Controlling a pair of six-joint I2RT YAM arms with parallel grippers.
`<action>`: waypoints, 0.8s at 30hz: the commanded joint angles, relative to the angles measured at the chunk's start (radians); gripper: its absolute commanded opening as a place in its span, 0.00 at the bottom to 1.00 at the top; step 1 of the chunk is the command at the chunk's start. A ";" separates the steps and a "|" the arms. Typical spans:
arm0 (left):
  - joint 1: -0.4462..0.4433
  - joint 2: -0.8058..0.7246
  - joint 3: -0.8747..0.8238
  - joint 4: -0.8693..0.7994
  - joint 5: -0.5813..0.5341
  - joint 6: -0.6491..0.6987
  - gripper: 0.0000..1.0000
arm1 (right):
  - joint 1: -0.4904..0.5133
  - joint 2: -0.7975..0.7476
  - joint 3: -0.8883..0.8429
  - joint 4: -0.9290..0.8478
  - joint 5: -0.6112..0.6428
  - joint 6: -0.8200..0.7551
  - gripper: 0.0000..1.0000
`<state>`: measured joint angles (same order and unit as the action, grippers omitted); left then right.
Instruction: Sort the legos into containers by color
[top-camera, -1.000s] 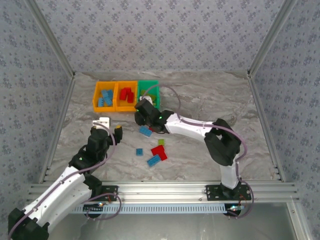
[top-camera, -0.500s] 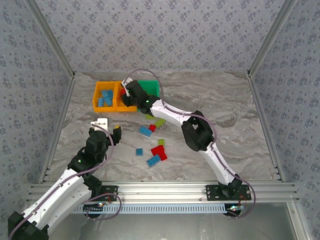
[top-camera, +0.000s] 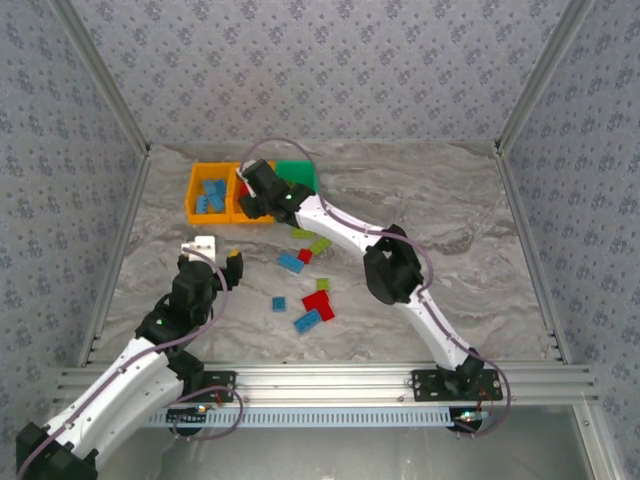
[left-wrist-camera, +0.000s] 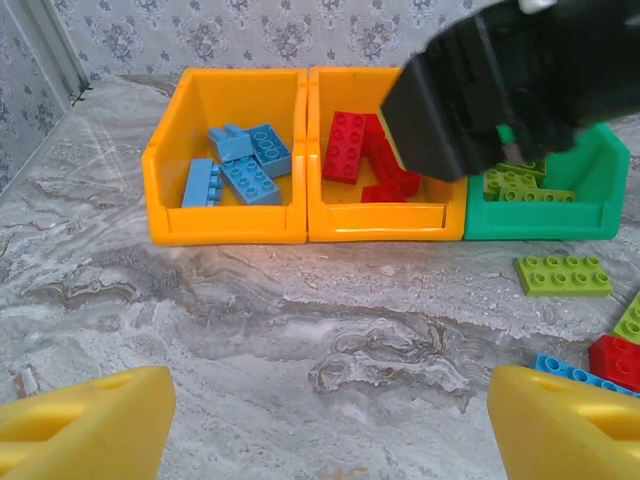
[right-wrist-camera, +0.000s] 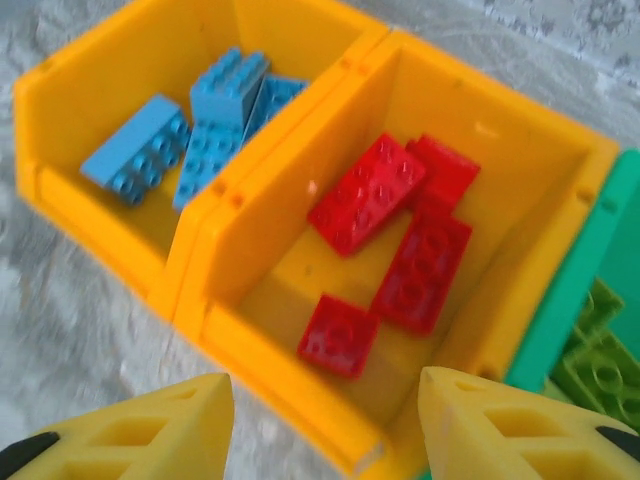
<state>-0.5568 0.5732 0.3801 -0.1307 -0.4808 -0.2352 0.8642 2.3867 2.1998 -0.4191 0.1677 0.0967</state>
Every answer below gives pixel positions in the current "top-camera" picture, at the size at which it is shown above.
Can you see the small black controller board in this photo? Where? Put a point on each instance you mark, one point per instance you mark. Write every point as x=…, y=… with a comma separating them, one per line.
x=467, y=422
x=187, y=416

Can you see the orange plastic bin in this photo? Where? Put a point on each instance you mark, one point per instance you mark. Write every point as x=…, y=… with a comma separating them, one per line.
x=239, y=219
x=210, y=218

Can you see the aluminium mounting rail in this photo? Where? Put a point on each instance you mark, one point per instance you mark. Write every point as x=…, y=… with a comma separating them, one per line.
x=325, y=380

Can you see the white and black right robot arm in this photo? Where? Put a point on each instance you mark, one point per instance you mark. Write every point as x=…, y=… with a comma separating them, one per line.
x=340, y=225

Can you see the aluminium corner post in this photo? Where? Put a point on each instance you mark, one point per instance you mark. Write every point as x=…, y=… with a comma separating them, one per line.
x=106, y=75
x=540, y=75

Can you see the small green lego brick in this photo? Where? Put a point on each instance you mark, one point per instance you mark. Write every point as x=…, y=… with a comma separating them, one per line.
x=322, y=284

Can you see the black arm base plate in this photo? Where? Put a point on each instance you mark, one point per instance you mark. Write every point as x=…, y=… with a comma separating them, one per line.
x=220, y=382
x=425, y=385

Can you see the green plastic bin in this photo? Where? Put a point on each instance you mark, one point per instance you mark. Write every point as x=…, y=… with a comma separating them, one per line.
x=297, y=170

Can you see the aluminium frame leg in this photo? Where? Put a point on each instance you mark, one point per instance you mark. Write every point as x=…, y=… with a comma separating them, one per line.
x=600, y=450

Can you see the small blue lego brick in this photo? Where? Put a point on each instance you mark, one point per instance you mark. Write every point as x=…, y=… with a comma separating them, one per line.
x=279, y=303

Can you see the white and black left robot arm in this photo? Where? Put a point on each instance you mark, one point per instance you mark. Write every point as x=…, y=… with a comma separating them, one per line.
x=125, y=380

